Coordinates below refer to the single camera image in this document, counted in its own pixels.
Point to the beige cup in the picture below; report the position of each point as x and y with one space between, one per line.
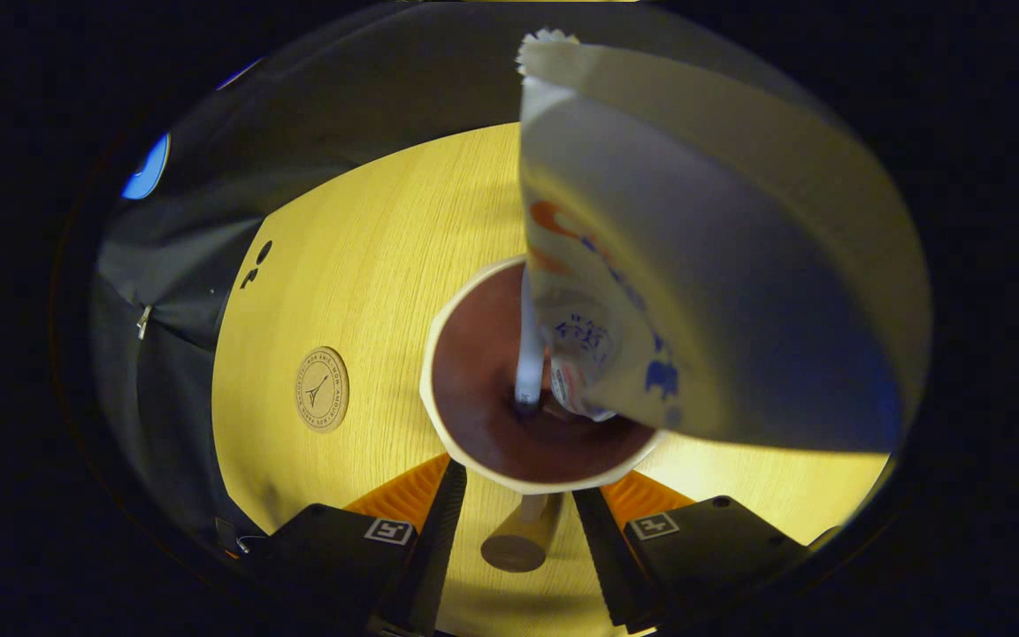
483 380

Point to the round cork coaster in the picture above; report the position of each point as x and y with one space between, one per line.
322 389

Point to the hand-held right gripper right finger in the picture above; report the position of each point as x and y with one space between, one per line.
602 548

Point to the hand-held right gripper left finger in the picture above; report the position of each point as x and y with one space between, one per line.
439 548

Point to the silver clip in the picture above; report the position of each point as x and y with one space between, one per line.
144 323

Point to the pale blue toothbrush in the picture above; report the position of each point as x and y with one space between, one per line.
529 363

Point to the black backdrop cloth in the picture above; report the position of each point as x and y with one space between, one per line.
341 106

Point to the white toothpaste tube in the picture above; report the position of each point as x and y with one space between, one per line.
722 265

